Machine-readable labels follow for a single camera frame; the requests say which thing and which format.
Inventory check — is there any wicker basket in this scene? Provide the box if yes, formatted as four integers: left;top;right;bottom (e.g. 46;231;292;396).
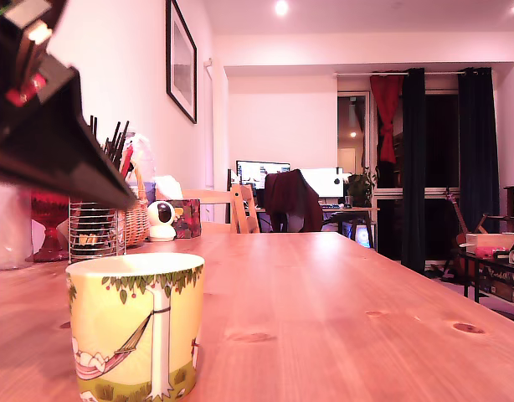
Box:
121;161;152;248

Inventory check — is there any clear water bottle blue cap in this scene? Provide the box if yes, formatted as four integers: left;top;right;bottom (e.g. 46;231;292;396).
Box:
0;178;33;271

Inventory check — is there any white wall pipe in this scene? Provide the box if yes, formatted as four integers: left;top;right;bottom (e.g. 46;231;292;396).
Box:
203;57;215;190

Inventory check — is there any acoustic guitar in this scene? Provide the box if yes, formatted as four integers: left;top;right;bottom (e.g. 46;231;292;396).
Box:
443;188;470;278

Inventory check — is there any white tissue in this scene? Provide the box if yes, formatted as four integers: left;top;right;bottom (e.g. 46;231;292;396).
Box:
154;174;185;201

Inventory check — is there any wire utensil rack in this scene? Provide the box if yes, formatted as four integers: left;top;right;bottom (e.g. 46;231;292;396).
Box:
67;199;128;264

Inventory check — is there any pale wooden box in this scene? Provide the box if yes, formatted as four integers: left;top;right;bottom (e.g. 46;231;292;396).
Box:
465;232;514;253

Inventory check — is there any narrow dark curtain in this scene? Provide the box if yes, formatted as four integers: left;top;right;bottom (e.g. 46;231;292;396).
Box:
400;68;427;276

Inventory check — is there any dark wooden rack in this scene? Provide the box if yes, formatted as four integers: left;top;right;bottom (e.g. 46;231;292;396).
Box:
476;183;514;235

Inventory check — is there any wooden desk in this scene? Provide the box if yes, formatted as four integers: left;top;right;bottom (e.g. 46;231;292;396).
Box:
256;206;380;248

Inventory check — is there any red handled utensil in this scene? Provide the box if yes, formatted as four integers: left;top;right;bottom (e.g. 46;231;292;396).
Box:
119;144;136;181

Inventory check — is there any clear plastic bottle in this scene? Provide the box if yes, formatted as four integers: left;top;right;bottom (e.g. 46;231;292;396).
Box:
125;131;157;194

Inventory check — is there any low black side table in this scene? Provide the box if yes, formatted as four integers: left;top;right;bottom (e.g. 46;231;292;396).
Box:
457;246;514;305

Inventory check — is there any bright white computer monitor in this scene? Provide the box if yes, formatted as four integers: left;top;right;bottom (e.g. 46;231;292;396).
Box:
299;167;346;199

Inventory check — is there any black framed computer monitor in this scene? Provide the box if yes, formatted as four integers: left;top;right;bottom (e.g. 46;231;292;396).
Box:
235;159;291;190

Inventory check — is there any wooden high chair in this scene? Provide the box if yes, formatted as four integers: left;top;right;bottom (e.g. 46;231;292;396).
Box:
230;183;261;235

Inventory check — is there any pink plastic item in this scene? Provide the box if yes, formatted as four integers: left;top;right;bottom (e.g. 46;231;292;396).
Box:
473;245;509;259

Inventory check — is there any wide dark curtain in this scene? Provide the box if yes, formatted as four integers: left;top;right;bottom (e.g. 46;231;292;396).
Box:
457;66;501;234

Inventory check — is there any printed cardboard box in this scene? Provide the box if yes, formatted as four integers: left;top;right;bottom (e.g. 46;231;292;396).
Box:
476;263;514;303

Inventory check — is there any glowing computer tower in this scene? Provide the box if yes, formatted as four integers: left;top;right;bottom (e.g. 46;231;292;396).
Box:
352;224;374;249

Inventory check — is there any black framed picture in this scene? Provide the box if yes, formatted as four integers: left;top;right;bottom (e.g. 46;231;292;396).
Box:
165;0;198;125

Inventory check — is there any dark maroon jacket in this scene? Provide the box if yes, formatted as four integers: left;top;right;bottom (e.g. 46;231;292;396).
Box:
263;168;324;233

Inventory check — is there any pale grey camera box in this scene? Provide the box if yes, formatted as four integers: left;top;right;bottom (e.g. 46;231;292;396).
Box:
4;0;51;22

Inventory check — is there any red curtain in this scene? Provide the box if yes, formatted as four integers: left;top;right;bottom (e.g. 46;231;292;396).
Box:
368;74;404;164

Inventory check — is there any yellow illustrated coffee mug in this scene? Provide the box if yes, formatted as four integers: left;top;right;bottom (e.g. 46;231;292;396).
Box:
65;252;206;402

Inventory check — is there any green potted plant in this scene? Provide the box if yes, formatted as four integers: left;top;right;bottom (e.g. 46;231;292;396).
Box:
346;167;378;209

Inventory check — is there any white curtain rod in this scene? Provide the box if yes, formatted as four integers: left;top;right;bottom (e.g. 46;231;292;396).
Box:
333;70;466;78

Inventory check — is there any small white round camera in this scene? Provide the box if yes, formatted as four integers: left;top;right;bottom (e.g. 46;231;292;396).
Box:
146;200;177;243

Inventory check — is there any red glass pedestal bowl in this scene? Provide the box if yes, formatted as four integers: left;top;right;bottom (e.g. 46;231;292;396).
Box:
30;188;70;264

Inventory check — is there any red floral tissue box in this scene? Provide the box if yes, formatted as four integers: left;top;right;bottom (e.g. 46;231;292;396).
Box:
167;198;203;240

